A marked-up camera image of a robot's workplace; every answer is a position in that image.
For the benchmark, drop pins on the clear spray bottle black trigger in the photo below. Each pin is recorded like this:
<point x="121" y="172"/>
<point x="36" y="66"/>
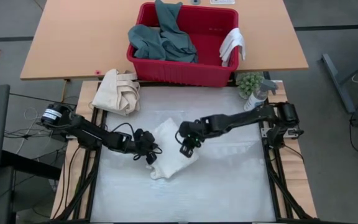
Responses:
<point x="255" y="99"/>

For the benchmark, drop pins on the white lace top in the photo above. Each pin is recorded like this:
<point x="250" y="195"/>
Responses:
<point x="172" y="149"/>

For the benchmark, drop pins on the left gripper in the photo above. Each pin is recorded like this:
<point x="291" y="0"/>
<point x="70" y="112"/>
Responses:
<point x="146" y="143"/>

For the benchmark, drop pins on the white power strip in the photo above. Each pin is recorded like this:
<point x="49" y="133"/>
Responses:
<point x="223" y="1"/>

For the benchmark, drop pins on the black side desk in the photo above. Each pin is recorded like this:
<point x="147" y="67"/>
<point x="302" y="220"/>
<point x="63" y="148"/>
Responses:
<point x="30" y="165"/>

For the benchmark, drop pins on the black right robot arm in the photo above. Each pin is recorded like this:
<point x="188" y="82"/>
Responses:
<point x="244" y="118"/>

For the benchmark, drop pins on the red plastic laundry bin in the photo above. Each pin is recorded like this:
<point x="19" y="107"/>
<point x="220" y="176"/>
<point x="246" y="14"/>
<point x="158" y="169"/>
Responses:
<point x="210" y="34"/>

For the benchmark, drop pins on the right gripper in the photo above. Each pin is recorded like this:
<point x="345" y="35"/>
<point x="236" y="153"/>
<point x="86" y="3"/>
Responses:
<point x="190" y="132"/>

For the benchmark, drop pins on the grey metal table leg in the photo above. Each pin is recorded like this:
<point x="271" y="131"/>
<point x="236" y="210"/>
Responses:
<point x="337" y="81"/>

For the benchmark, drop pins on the teal grey garment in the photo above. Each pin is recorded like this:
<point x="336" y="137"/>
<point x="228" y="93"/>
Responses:
<point x="172" y="40"/>

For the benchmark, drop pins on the small white cloth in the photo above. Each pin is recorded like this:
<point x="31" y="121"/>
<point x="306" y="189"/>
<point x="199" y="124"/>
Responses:
<point x="233" y="42"/>

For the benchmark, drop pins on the tan wooden desk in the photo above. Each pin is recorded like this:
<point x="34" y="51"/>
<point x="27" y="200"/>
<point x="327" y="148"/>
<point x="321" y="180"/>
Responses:
<point x="82" y="37"/>

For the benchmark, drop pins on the grey desk grommet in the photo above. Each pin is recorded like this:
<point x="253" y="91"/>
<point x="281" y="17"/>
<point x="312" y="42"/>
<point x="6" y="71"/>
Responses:
<point x="196" y="1"/>

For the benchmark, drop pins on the black aluminium frame rail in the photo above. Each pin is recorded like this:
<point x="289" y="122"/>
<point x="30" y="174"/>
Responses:
<point x="272" y="174"/>
<point x="154" y="84"/>
<point x="85" y="174"/>

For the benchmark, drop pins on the beige folded cloth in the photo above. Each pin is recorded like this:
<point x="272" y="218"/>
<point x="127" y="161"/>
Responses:
<point x="117" y="93"/>

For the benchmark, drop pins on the green potted plant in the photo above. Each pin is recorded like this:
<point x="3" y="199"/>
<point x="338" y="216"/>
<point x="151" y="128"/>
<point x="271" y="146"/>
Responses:
<point x="249" y="84"/>

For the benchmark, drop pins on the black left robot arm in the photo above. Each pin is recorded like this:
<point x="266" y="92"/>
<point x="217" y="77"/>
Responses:
<point x="85" y="130"/>

